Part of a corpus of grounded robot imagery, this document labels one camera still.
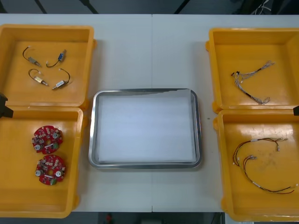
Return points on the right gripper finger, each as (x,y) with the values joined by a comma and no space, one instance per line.
(296,111)

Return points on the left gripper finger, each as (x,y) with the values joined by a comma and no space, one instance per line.
(5,112)
(2,99)

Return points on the brass-coloured metal solenoid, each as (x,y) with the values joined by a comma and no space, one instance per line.
(38,79)

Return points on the round red circuit board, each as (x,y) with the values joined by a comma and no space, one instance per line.
(42,137)
(45,173)

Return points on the yellow-orange plastic bin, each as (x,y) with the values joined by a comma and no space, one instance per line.
(257,205)
(18,191)
(257,46)
(46,98)

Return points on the grey metal solenoid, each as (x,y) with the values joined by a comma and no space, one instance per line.
(31,60)

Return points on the solenoid with white label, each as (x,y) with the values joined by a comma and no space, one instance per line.
(60,83)

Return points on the solenoid with blue label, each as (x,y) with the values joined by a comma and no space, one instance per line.
(61,56)

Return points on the steel tray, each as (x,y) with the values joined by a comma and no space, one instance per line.
(91,140)

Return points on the white sheet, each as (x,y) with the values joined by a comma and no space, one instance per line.
(144,128)

